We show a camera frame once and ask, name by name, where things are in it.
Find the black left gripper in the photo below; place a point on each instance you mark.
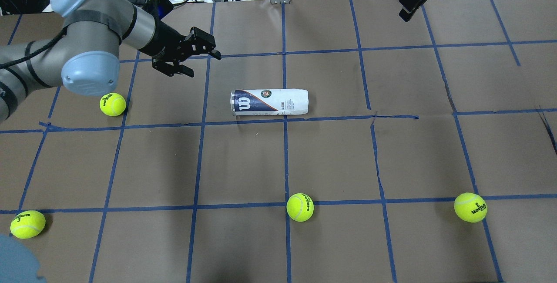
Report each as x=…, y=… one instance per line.
x=163, y=41

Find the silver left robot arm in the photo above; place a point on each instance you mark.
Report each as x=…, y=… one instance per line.
x=84, y=55

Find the yellow tennis ball wilson logo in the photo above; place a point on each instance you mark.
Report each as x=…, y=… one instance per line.
x=27, y=224

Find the far yellow tennis ball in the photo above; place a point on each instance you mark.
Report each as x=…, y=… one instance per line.
x=470, y=207

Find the yellow tennis ball head logo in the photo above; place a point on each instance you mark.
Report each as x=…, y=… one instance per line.
x=300, y=207

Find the clear tennis ball can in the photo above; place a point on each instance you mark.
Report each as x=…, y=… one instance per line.
x=254, y=102

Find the yellow tennis ball near left arm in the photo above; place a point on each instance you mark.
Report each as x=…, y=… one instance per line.
x=113, y=104

